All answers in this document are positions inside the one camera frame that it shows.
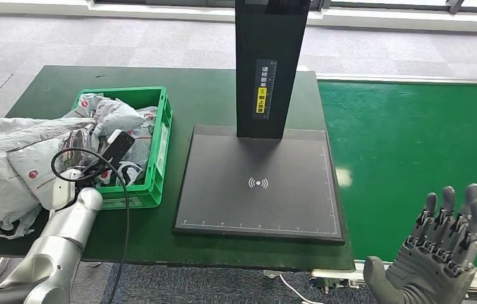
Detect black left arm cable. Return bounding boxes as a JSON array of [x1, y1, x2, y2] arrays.
[[50, 148, 130, 304]]

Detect white window ledge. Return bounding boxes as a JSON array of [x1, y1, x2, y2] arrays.
[[0, 0, 477, 34]]

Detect black inbound scanner machine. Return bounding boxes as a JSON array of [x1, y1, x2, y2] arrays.
[[173, 0, 345, 246]]

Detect green conveyor belt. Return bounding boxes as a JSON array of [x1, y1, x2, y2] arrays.
[[317, 80, 477, 272]]

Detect aluminium conveyor frame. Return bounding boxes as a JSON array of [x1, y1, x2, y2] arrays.
[[310, 72, 477, 295]]

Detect dark green table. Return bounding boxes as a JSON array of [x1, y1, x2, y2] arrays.
[[0, 65, 355, 272]]

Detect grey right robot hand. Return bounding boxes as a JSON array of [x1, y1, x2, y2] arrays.
[[363, 183, 477, 304]]

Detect white bag black-red print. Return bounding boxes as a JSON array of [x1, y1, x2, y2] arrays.
[[65, 92, 158, 187]]

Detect white crate label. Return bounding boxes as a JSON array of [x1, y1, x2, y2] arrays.
[[155, 123, 170, 175]]

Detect green plastic crate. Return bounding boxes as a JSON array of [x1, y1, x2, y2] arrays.
[[72, 86, 174, 210]]

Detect black yellow scanner label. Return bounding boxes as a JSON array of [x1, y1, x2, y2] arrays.
[[253, 59, 278, 120]]

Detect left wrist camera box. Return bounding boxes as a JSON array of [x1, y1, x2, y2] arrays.
[[94, 129, 136, 174]]

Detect long white parcel bag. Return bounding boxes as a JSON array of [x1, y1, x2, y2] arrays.
[[7, 97, 147, 211]]

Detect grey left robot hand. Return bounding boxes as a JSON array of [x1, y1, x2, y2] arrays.
[[58, 128, 101, 170]]

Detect white parcel bag black letters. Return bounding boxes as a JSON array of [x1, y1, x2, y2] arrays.
[[0, 217, 27, 238]]

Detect white power cable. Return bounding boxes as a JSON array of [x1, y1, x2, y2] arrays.
[[263, 270, 325, 304]]

